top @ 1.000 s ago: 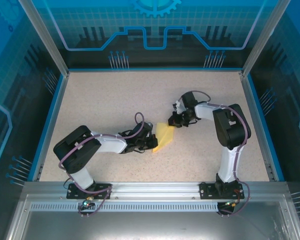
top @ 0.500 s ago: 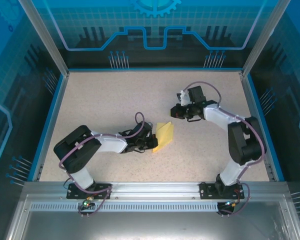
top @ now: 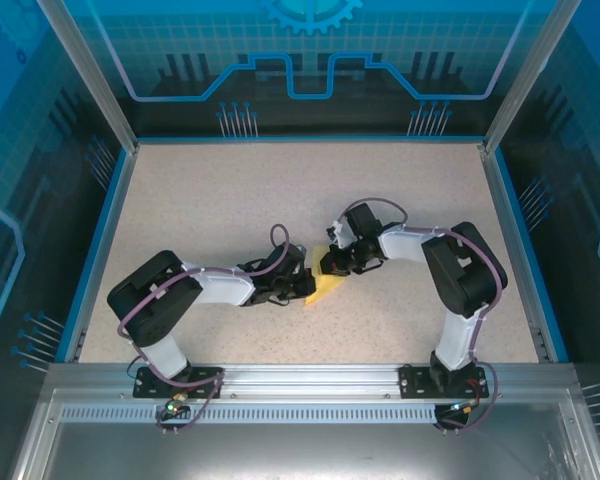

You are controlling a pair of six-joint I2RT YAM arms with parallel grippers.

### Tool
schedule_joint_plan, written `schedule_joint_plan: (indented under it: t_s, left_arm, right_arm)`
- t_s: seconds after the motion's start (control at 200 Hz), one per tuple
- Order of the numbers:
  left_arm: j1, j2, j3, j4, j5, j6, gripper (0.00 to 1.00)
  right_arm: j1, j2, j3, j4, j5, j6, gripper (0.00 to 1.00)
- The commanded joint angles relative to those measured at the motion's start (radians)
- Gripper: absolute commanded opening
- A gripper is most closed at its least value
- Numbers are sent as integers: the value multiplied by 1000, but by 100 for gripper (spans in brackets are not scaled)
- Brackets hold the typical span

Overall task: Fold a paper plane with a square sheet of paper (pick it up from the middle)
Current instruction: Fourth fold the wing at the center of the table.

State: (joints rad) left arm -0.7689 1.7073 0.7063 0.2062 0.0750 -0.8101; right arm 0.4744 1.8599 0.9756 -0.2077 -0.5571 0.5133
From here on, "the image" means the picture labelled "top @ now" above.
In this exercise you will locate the yellow cloth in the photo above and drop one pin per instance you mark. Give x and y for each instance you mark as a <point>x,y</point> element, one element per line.
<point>325,290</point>

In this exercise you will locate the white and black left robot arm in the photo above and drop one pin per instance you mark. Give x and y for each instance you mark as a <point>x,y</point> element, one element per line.
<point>220,290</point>

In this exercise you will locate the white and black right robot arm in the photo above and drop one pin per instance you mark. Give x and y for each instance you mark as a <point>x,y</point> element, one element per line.
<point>405,245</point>

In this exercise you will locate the steel tray panel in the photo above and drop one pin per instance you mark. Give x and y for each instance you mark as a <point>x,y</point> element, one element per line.
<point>330,455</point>

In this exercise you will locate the aluminium mounting rail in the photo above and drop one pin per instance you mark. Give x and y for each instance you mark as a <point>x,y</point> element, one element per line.
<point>310,382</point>

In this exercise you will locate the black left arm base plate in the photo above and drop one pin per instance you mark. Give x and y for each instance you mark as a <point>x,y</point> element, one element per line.
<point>205,375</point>

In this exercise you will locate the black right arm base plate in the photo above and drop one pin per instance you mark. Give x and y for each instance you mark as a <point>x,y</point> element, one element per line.
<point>412,382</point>

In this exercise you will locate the aluminium side rail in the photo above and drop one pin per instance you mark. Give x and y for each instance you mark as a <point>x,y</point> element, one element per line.
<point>514,250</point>

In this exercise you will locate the aluminium frame post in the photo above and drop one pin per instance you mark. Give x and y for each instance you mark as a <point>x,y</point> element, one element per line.
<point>527,75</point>
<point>94,75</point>

